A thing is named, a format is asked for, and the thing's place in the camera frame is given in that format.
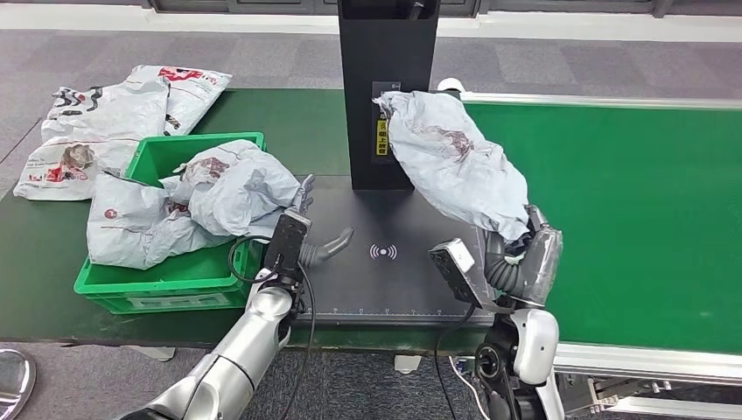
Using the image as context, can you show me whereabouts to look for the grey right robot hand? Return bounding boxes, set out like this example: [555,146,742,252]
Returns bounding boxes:
[484,204,564,310]

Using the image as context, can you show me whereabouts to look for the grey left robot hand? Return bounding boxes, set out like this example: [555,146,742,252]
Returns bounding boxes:
[288,173,355,269]

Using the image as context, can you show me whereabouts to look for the black inbound scanner machine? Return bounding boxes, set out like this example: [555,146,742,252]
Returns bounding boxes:
[290,0,497,329]

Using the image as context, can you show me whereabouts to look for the white table foot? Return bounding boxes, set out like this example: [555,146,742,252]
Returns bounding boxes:
[394,353,424,375]
[122,345,177,361]

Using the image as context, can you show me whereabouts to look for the green plastic crate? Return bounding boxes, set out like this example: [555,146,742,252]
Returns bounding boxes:
[73,131,274,315]

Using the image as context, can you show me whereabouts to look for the white courier bag red print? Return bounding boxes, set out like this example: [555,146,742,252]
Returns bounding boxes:
[127,63,233,137]

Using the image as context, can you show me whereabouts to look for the white courier bag black print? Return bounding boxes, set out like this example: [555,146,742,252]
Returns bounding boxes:
[40,80,172,146]

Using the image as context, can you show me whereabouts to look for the dark framed glass partition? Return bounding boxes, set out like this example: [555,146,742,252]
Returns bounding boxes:
[150,0,742,18]

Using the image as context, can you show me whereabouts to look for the white courier bag brown picture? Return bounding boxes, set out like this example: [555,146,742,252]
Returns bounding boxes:
[14,138,140,202]

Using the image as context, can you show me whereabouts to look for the shiny silver robot shell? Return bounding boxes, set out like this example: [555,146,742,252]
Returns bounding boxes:
[0,347,37,420]

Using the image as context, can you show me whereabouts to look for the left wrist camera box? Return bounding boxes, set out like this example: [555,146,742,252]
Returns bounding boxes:
[262,209,312,285]

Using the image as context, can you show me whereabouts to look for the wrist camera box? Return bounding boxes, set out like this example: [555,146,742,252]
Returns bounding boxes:
[262,209,312,285]
[429,237,515,315]

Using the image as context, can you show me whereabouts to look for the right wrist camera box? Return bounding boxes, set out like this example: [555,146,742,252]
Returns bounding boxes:
[429,237,515,315]

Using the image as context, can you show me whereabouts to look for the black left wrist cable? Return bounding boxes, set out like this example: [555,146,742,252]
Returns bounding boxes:
[227,234,317,420]

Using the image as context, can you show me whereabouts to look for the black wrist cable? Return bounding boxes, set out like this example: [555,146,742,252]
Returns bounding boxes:
[433,304,480,420]
[227,234,317,420]

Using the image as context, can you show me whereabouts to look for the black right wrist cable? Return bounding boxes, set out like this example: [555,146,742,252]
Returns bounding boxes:
[433,304,480,420]

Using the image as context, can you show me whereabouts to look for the thin white cable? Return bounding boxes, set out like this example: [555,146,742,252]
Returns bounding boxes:
[447,354,494,420]

